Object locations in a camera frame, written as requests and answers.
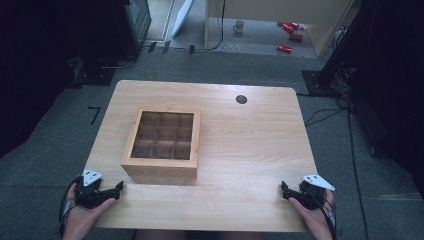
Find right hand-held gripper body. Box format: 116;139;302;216
288;173;336;211

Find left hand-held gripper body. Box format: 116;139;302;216
74;168;117;210

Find wooden box with glass lid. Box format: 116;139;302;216
121;106;202;180

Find person's left hand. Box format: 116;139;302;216
61;183;118;240

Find person's right hand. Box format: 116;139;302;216
287;189;336;240

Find black tape corner mark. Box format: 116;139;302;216
87;106;102;126

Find black flat floor base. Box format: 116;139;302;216
68;55;117;88

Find black monitor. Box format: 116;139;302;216
112;0;153;58

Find grey mug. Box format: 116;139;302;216
232;19;245;35

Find white board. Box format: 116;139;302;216
171;0;195;38

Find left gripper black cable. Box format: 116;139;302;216
58;175;83;236

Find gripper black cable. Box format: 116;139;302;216
58;175;83;236
311;190;338;240

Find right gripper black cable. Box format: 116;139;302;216
311;190;338;240

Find black floor cables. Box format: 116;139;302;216
304;61;370;240

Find black stand base plate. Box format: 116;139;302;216
301;68;338;98

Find hanging black cable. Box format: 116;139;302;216
195;0;227;52

